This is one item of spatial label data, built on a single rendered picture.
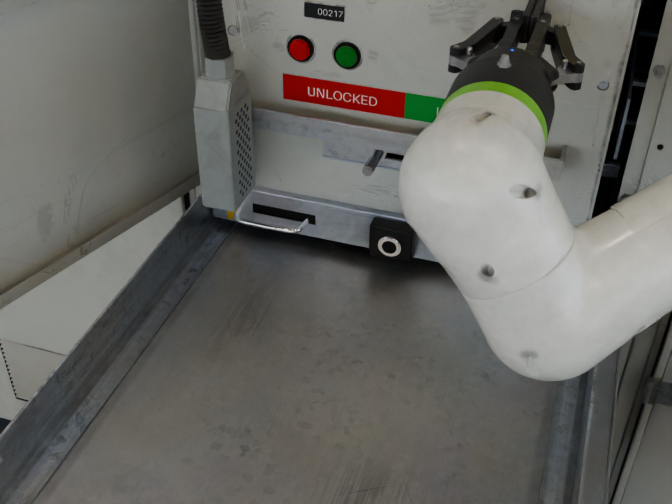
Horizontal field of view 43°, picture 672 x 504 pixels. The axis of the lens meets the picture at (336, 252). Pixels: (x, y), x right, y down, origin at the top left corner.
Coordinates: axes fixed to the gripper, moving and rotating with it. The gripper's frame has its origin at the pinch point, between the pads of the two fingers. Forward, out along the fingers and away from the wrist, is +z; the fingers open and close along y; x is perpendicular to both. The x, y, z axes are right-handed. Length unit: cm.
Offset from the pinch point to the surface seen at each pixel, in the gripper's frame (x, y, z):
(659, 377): -61, 26, 16
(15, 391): -106, -101, 16
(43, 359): -93, -91, 16
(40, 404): -33, -42, -39
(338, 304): -38.3, -18.6, -8.1
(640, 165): -25.4, 15.7, 17.9
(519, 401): -38.3, 6.4, -17.8
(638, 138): -21.5, 14.6, 17.9
